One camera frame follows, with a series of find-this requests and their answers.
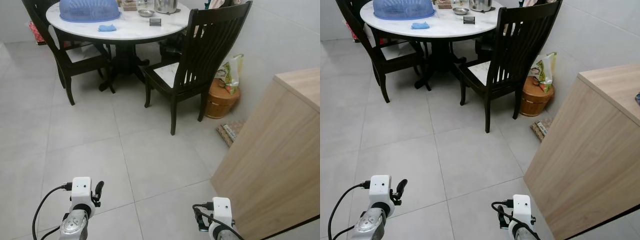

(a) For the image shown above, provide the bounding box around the light wooden cabinet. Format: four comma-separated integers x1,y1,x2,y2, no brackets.
523,63,640,240
210,67,321,240

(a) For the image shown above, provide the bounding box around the brown patterned cardboard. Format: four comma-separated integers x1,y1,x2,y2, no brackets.
530,117,555,144
216,120,247,148

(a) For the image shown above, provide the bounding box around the brown wooden bucket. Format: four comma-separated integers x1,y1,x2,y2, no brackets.
205,77,241,120
520,76,555,118

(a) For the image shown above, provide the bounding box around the dark wooden slat-back chair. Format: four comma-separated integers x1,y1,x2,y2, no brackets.
141,1,253,136
452,0,563,134
336,0,426,104
21,0,116,106

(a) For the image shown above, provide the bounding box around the green yellow plastic bag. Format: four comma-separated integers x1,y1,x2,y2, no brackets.
530,52,557,93
216,54,245,95

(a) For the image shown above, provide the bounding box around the round white marble table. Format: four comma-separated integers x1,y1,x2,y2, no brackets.
360,0,506,91
46,0,192,94

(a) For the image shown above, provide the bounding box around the red patterned bag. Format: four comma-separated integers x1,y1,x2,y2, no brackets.
28,21,47,45
345,20,362,42

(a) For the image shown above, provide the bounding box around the blue mesh food cover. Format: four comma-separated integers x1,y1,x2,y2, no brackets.
373,0,435,21
59,0,121,23

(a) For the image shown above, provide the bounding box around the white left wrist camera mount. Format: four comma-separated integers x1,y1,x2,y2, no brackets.
70,177,94,208
368,175,392,205

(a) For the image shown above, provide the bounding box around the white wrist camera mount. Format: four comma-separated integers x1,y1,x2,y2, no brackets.
210,197,234,228
511,194,532,226
368,175,392,205
70,177,94,208

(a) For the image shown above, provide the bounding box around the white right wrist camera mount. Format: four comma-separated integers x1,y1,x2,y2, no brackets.
511,194,532,226
210,197,234,228

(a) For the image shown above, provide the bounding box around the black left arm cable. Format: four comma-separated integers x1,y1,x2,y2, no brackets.
32,183,73,240
327,181,371,240

